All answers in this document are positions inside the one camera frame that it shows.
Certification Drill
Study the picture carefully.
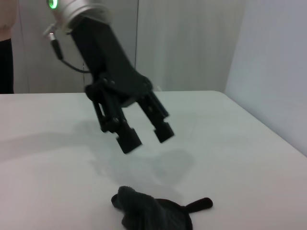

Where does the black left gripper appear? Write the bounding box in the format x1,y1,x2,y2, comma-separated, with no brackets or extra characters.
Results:
71,15,154,154

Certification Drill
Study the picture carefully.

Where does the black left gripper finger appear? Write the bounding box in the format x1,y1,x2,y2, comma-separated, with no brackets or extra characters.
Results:
138,92,175,144

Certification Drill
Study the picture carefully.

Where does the dark cloth rag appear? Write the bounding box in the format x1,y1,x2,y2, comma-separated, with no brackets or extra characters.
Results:
110,185,213,230

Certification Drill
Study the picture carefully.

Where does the person in pink top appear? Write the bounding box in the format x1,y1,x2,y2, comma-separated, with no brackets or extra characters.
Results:
0,0,17,94

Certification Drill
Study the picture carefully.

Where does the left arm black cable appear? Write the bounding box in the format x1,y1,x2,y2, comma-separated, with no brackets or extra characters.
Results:
43,23,91,72

